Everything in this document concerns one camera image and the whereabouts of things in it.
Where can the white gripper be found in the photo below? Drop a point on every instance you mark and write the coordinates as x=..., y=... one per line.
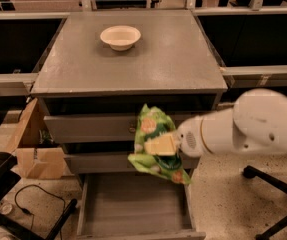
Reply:
x=189, y=138

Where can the green rice chip bag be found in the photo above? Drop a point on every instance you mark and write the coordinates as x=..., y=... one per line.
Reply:
x=153, y=122

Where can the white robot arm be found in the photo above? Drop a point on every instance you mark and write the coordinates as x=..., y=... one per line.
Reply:
x=256, y=124

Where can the grey top drawer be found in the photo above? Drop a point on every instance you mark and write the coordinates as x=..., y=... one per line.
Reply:
x=85, y=128

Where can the grey drawer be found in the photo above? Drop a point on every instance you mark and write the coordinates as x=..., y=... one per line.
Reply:
x=133, y=206
x=110, y=162
x=85, y=128

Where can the grey bottom drawer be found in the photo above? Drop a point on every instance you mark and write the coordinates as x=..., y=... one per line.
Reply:
x=133, y=206

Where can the grey middle drawer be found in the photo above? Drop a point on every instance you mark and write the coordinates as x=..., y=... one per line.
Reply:
x=110, y=162

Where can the grey drawer cabinet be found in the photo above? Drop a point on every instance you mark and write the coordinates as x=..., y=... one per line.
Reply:
x=170, y=67

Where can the white bowl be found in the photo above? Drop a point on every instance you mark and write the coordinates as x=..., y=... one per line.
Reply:
x=120, y=38

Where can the brown cardboard box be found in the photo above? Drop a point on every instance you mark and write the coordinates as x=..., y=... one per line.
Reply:
x=37, y=156

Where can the round metal lid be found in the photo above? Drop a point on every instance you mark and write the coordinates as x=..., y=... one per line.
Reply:
x=6, y=208

